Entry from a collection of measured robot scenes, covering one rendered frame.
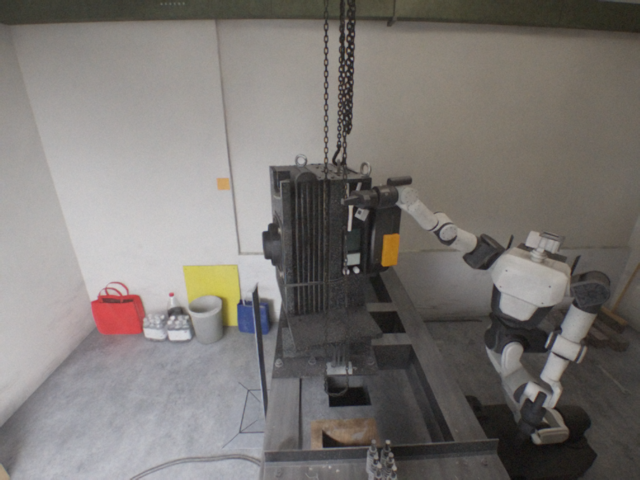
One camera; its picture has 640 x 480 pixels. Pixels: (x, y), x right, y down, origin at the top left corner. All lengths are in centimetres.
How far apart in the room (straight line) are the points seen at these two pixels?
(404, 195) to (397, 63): 164
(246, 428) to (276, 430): 85
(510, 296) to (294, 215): 101
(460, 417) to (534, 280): 67
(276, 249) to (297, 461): 88
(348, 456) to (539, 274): 103
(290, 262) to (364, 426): 129
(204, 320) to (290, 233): 161
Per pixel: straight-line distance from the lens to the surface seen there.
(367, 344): 177
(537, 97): 320
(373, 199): 118
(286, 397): 164
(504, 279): 154
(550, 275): 152
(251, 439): 233
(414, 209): 132
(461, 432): 163
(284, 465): 144
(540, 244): 154
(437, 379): 180
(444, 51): 284
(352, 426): 237
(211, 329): 296
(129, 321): 337
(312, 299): 169
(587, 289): 156
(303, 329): 161
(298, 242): 152
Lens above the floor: 189
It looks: 22 degrees down
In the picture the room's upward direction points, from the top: straight up
